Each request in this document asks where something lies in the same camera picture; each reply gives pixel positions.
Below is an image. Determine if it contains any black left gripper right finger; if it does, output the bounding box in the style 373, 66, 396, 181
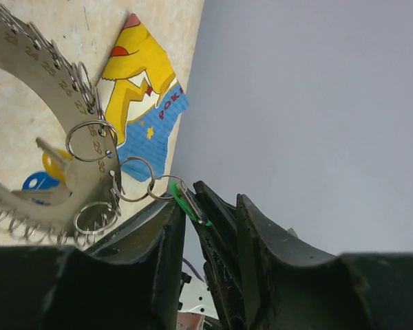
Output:
237, 195, 413, 329

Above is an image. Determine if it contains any green key tag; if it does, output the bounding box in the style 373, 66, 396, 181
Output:
169, 181, 212, 226

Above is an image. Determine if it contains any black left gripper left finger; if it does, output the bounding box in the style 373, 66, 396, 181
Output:
0, 202, 185, 329

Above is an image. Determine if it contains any yellow blue cartoon cloth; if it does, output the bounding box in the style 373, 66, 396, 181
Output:
97, 14, 189, 182

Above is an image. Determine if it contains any blue key tag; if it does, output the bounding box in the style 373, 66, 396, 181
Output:
21, 170, 61, 190

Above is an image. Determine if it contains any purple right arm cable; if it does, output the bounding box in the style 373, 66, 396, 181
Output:
182, 257, 204, 283

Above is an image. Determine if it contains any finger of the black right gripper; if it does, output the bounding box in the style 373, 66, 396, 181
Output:
193, 181, 251, 329

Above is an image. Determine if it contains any steel key ring disc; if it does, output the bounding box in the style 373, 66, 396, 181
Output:
0, 3, 187, 247

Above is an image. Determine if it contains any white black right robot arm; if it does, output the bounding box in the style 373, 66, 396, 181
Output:
179, 181, 249, 329

